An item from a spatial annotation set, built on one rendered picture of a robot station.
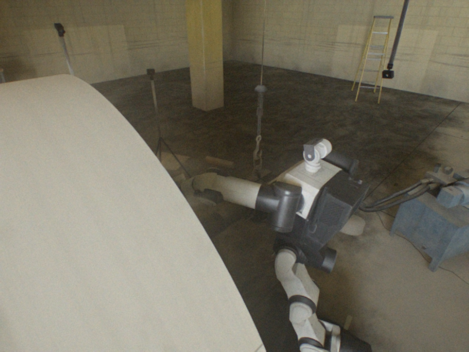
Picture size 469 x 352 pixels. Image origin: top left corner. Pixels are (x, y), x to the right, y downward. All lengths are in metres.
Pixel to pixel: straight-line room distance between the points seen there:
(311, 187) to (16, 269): 0.85
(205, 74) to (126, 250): 5.47
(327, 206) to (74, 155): 0.80
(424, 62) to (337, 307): 7.40
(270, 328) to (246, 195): 1.22
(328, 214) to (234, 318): 0.60
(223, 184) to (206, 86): 5.04
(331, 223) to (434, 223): 1.80
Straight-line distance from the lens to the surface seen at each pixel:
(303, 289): 1.50
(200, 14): 5.77
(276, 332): 1.99
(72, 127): 0.66
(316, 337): 1.82
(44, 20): 9.12
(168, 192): 0.56
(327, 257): 1.34
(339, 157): 1.29
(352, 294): 2.53
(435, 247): 2.88
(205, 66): 5.85
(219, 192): 0.97
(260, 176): 1.60
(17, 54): 9.02
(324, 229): 1.10
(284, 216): 0.94
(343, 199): 1.02
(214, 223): 1.46
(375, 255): 2.90
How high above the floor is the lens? 1.93
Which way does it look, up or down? 32 degrees down
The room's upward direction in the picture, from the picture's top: straight up
